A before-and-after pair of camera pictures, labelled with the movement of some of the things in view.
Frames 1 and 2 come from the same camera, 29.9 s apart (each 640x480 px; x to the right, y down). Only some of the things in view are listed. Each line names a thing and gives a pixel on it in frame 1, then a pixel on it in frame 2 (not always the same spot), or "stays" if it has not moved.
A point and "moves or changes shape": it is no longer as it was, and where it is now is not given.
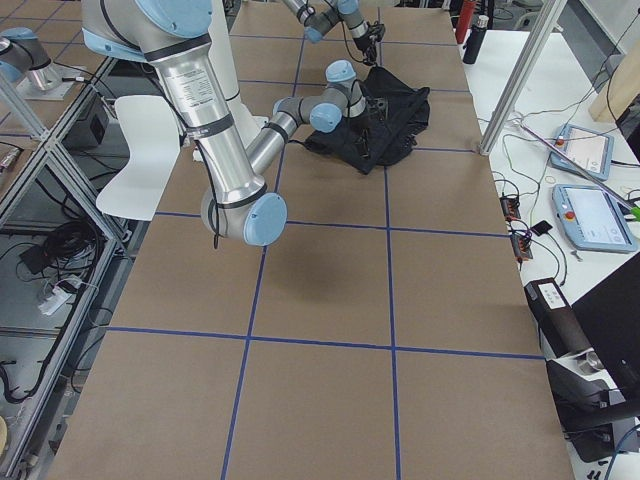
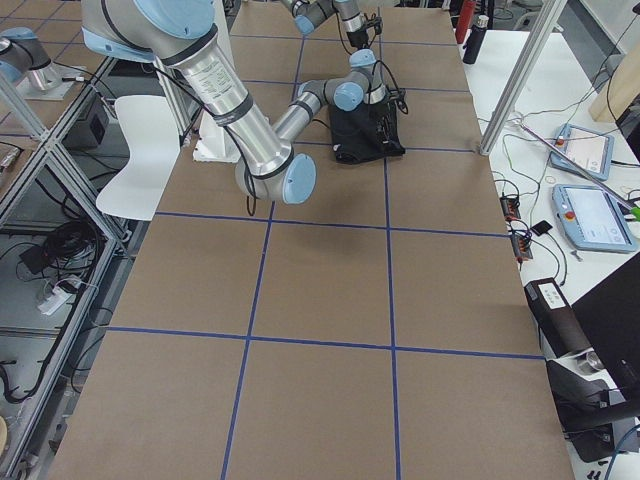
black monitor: (608, 317) stays
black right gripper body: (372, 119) → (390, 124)
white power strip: (54, 301) stays
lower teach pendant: (593, 218) stays
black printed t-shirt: (384, 130) moves or changes shape
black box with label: (561, 331) stays
